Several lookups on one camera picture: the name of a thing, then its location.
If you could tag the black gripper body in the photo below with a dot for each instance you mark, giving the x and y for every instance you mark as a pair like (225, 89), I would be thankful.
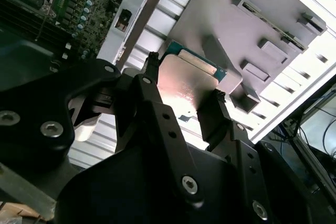
(126, 190)

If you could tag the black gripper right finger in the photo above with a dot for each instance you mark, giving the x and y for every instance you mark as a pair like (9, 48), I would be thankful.
(218, 127)

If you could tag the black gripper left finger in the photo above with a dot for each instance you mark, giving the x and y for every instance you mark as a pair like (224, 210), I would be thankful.
(39, 108)

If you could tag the silver CPU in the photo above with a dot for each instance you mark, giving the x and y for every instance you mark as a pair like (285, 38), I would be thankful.
(183, 79)

